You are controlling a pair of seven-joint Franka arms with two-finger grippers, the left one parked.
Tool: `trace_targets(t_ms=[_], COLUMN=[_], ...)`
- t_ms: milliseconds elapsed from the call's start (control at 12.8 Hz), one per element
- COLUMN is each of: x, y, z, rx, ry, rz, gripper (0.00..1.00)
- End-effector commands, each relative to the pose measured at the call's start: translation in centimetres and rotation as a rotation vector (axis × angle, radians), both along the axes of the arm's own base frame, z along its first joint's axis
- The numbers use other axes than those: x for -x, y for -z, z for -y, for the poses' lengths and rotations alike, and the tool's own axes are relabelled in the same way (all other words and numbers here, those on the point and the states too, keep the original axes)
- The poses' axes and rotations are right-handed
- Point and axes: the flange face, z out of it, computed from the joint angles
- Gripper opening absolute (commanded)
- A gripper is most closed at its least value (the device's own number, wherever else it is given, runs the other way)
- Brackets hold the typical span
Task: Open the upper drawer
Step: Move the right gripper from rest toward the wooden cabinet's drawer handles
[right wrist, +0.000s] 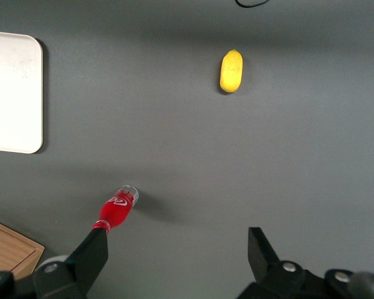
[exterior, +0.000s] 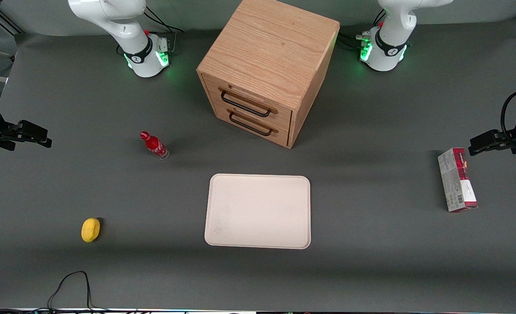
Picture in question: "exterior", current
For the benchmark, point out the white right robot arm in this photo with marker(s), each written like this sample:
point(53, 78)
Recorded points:
point(131, 30)

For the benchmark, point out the white and red carton box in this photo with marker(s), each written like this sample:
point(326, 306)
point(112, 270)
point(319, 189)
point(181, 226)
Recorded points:
point(456, 183)

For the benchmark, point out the yellow lemon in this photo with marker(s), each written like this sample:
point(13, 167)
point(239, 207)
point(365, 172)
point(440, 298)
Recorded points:
point(90, 230)

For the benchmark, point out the red cola bottle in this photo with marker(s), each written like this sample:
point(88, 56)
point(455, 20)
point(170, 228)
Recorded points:
point(154, 145)

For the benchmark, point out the beige rectangular tray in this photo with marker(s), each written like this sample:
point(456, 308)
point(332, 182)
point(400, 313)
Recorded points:
point(258, 211)

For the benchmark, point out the oak wooden cabinet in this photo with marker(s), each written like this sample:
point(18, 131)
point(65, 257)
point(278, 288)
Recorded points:
point(271, 43)

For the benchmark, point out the black aluminium frame rail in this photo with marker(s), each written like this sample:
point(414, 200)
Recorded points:
point(10, 22)

